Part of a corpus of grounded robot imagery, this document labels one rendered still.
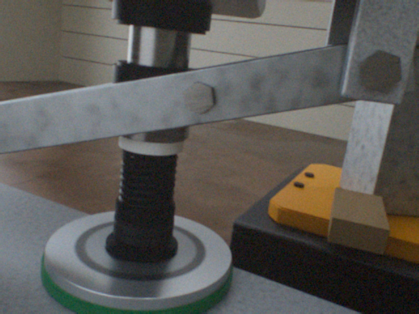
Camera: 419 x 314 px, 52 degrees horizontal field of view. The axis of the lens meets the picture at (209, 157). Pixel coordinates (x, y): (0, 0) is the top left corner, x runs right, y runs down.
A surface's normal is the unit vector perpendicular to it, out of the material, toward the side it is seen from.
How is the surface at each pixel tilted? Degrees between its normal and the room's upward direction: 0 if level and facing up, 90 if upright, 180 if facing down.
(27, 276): 0
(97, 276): 0
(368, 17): 90
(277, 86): 90
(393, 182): 90
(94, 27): 90
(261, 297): 0
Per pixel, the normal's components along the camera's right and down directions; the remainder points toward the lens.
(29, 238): 0.12, -0.96
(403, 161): 0.07, 0.26
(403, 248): -0.43, 0.18
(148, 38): -0.23, 0.22
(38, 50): 0.86, 0.23
